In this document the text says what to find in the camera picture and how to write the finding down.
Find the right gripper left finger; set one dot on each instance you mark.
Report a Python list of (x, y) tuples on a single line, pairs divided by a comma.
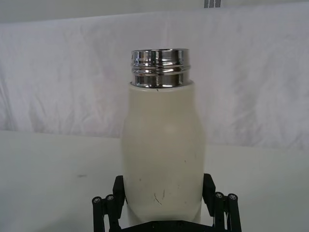
[(108, 212)]

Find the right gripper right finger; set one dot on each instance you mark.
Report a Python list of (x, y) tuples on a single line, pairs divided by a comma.
[(223, 212)]

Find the cream vacuum bottle steel neck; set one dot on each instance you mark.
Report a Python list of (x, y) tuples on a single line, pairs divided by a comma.
[(164, 149)]

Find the white table cloth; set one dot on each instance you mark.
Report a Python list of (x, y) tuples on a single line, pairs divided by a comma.
[(48, 183)]

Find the white curtain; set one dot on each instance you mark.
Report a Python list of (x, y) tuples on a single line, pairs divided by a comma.
[(60, 72)]

